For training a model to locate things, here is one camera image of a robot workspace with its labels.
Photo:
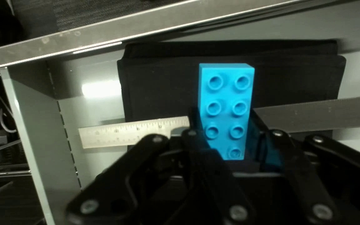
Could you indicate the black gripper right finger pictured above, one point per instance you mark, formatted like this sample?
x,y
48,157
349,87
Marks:
x,y
313,178

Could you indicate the blue toy building brick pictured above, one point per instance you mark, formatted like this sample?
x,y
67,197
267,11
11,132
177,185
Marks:
x,y
226,103

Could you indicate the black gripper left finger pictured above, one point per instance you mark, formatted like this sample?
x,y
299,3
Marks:
x,y
181,182

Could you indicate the steel ruler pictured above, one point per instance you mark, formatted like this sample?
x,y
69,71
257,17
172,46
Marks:
x,y
131,132

